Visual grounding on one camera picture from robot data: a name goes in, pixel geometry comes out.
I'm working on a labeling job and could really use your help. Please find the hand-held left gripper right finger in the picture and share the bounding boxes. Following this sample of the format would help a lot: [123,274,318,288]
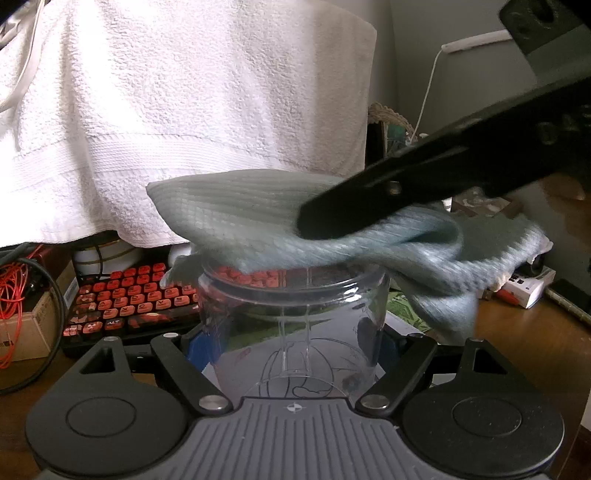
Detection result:
[356,323,518,412]

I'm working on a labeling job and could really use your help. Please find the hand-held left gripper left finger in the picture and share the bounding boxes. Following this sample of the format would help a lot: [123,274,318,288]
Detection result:
[69,325,232,412]

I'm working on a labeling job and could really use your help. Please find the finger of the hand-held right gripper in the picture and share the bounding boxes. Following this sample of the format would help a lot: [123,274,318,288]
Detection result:
[295,108,509,241]

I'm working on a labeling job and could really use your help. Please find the clear plastic measuring cup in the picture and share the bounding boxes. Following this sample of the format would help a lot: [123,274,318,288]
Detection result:
[198,261,392,403]

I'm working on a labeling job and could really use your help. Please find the light blue waffle cloth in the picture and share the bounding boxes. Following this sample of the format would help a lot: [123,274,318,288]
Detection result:
[147,168,555,344]

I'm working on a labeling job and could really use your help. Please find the cartoon printed mouse mat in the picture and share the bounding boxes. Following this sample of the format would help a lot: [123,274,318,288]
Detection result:
[203,309,419,402]

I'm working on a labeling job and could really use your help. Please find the green leaf printed sheet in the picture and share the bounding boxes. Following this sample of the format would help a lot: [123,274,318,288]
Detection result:
[387,290,419,324]

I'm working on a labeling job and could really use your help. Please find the black keyboard red keys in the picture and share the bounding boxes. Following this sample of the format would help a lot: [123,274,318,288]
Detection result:
[61,261,301,358]

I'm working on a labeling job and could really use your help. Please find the white monitor stand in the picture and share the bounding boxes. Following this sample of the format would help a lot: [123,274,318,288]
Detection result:
[168,244,192,268]

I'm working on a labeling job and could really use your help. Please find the brown gift box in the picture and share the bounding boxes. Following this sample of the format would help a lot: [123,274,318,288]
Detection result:
[450,185,527,222]

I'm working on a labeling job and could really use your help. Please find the white round device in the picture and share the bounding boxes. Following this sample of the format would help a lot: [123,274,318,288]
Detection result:
[73,233,137,278]

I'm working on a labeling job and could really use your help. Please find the small white red box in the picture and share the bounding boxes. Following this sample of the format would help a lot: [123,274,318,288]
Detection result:
[499,267,557,309]

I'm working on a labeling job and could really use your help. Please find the cardboard box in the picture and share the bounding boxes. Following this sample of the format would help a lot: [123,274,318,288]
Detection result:
[0,258,77,361]

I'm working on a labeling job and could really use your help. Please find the smartphone in clear case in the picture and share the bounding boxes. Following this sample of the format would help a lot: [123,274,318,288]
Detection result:
[545,277,591,325]

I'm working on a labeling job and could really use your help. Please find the white terry towel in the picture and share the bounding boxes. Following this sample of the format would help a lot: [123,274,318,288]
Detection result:
[0,0,377,245]

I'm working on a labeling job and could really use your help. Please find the white charging cable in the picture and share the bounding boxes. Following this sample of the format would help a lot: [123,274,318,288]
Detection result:
[413,31,511,141]

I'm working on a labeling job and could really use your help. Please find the black cable bundle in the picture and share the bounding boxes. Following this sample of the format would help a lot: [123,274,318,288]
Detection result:
[0,242,65,395]

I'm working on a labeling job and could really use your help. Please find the orange cable bundle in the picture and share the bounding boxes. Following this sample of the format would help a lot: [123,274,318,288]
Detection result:
[0,244,54,370]

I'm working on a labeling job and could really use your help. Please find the beige fabric strap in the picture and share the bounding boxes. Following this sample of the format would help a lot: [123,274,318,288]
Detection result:
[0,0,47,114]

